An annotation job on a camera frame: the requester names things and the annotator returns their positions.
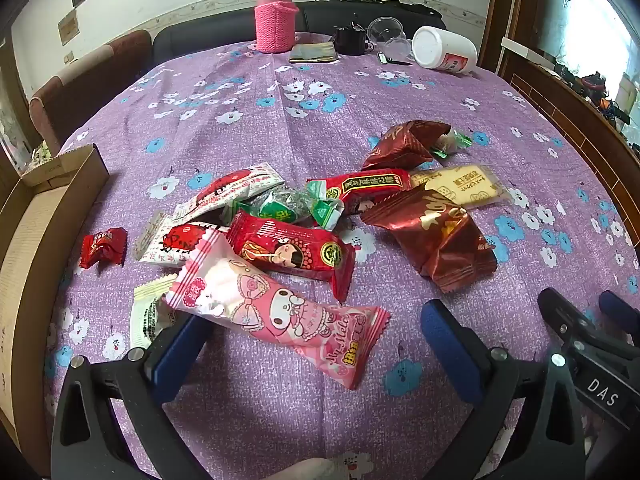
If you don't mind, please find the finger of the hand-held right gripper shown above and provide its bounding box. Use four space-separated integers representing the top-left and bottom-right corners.
599 290 640 348
537 287 601 346

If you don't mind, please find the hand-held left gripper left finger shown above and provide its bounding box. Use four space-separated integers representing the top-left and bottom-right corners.
50 312 216 480

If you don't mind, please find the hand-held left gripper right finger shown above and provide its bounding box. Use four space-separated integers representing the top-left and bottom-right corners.
421 299 588 480

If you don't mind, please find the large brown foil snack packet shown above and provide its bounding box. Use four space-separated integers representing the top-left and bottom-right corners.
360 185 498 295

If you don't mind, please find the pink cartoon marshmallow packet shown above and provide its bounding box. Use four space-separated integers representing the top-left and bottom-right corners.
165 230 391 391

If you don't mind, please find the cardboard box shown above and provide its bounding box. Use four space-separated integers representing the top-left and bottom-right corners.
0 143 111 456

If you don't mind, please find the white red strawberry snack packet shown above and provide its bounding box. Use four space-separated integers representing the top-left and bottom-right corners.
132 210 231 266
172 161 286 223

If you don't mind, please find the small red candy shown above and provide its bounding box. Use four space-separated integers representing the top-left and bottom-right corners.
79 226 128 270

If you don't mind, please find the wide red cartoon snack packet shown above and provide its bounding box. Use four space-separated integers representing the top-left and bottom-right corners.
227 210 357 303

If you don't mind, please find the yellow biscuit packet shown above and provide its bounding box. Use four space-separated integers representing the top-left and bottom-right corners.
410 162 511 211

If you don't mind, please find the slim red cartoon snack packet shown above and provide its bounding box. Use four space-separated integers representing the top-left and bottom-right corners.
306 169 412 216

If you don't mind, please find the green wrapped candy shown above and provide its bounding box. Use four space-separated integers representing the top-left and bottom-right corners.
232 180 346 232

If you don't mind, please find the clear candy with green ends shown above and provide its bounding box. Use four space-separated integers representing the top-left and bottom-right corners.
430 127 473 161

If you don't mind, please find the small brown foil snack packet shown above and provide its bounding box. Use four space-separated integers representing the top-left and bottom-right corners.
361 120 451 172

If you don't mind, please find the purple floral tablecloth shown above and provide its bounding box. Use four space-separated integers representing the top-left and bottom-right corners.
42 32 640 480

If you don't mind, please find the brown chair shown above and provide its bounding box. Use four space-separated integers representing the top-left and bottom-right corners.
27 30 153 153

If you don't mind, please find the white plastic jar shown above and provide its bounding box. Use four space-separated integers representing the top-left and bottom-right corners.
411 25 478 76

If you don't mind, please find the clear plastic cup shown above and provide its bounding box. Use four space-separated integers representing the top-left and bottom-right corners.
366 16 416 63

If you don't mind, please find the small black cup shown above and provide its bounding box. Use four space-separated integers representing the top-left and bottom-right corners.
333 24 373 56

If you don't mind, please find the olive wallet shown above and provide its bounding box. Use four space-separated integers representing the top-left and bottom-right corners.
289 42 338 66

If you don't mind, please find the black sofa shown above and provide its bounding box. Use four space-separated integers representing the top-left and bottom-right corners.
152 0 448 63

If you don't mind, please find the pink thermos with knitted sleeve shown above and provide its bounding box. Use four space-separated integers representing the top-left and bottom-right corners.
256 0 300 54

